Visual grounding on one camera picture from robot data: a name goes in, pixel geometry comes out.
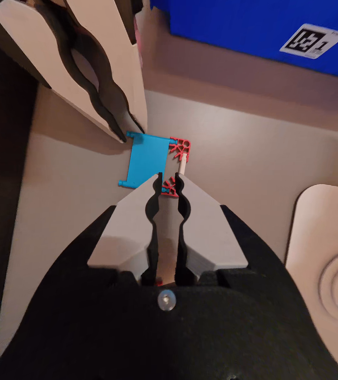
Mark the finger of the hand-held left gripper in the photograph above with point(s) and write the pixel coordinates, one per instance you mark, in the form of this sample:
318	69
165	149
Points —
118	35
32	44

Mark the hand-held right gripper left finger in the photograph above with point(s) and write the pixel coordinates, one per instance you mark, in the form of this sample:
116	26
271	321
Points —
121	237

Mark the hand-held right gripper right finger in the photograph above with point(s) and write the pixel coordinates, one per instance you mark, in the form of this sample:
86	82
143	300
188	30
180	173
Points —
213	237

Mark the white short rod with connectors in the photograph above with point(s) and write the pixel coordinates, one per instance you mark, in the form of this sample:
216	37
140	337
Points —
183	166

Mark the teal plastic panel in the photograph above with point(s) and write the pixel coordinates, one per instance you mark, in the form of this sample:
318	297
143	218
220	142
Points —
148	160

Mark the blue plastic bin with label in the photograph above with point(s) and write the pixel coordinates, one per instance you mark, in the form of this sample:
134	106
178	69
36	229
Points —
231	23

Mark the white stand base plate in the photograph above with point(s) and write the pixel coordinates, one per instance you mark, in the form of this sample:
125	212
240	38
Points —
329	237

